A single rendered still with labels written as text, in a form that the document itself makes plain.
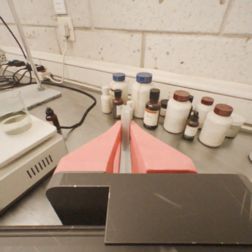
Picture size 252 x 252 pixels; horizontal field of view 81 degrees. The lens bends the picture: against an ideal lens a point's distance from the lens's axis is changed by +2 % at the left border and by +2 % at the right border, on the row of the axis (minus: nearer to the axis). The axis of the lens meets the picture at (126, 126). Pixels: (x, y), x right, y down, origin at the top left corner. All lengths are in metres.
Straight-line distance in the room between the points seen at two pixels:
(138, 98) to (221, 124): 0.22
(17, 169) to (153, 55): 0.49
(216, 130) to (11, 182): 0.41
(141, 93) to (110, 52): 0.28
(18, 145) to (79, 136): 0.16
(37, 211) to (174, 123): 0.35
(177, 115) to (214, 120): 0.08
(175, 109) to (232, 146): 0.17
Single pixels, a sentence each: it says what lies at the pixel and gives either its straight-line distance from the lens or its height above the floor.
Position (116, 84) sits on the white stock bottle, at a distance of 0.49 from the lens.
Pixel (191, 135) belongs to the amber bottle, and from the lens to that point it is 0.42.
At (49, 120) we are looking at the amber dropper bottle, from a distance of 0.44.
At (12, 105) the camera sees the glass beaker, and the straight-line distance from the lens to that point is 0.30.
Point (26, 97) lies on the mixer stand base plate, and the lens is 0.70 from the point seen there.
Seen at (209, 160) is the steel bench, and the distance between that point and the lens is 0.39.
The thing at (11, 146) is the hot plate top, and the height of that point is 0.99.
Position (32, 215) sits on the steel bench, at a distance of 0.32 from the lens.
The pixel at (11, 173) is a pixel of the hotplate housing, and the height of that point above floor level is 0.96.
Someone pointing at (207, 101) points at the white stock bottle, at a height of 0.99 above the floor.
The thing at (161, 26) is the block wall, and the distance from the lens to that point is 0.56.
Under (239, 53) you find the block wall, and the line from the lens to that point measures 0.53.
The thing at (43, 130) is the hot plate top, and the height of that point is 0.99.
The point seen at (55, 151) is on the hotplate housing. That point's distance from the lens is 0.32.
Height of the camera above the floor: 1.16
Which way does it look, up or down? 36 degrees down
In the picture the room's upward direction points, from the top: straight up
